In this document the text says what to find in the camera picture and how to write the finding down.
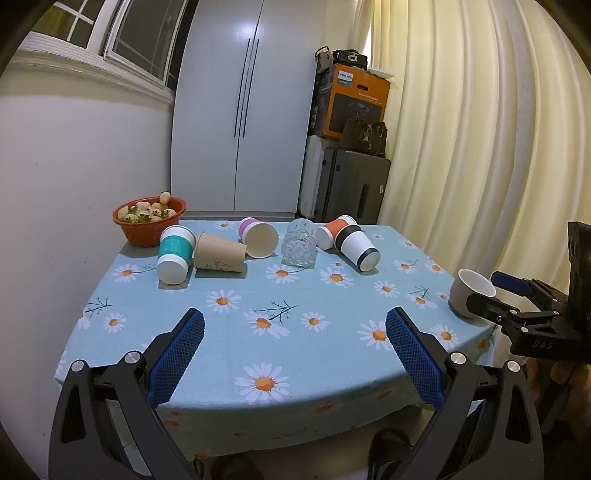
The pile of pale strawberries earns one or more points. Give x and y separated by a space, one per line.
145 211

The orange cardboard box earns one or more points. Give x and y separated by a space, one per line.
355 104

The grey suitcase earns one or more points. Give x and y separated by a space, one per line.
351 189

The cream curtain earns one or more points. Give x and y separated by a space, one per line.
475 138

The teal sleeve white cup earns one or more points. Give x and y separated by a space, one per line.
175 251

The grey white mug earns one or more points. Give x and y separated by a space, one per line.
466 288

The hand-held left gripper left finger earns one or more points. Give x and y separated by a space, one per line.
178 355

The black handbag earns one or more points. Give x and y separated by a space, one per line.
367 136

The brown kraft paper cup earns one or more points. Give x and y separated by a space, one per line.
219 254

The white paper sheet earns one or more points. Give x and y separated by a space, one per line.
381 72

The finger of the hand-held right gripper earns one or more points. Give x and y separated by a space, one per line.
510 284
485 307

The black device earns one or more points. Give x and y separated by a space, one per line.
349 57

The white wardrobe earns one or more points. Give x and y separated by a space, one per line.
258 115

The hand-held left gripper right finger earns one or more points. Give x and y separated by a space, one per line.
413 357

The red plastic colander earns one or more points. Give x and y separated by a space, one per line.
138 230

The person's right hand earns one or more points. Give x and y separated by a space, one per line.
558 374

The clear glass tumbler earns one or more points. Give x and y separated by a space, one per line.
299 244

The white framed window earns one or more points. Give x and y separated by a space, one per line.
124 37

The black slipper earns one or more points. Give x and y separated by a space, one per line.
388 454

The blue daisy tablecloth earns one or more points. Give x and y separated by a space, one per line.
295 341

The pink sleeve white cup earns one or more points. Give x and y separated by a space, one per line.
261 237

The black banded white cup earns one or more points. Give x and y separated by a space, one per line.
358 247

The orange sleeve white cup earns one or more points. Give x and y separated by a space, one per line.
330 230

